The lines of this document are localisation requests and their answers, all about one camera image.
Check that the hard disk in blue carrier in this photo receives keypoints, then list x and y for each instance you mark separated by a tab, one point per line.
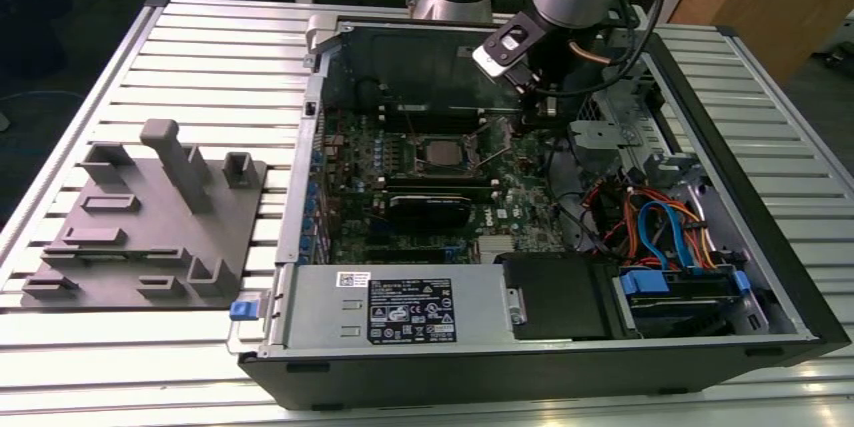
644	282

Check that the black graphics card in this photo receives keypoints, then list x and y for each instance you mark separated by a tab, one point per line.
428	214

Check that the metal disk bay cage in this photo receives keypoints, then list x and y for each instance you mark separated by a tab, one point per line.
595	134

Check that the silver CPU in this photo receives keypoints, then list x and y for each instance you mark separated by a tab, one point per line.
446	153

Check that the grey power supply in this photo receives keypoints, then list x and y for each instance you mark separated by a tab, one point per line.
314	307

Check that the small silver heatsink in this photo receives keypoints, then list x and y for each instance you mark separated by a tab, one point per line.
497	244

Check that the blue case latch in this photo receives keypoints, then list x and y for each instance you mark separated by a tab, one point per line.
242	311

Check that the green motherboard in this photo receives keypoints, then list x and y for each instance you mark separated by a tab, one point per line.
528	197

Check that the CPU socket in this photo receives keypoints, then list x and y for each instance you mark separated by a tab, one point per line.
421	167

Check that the black PC case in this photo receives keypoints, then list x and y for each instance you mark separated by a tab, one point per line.
468	382

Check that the grey parts rack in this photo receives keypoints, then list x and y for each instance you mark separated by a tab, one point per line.
154	227

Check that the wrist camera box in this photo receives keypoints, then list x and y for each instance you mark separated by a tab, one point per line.
508	44

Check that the black drive housing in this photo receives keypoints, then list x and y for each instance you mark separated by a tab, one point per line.
561	297

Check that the metal locking lever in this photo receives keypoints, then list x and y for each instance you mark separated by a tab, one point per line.
413	126
504	149

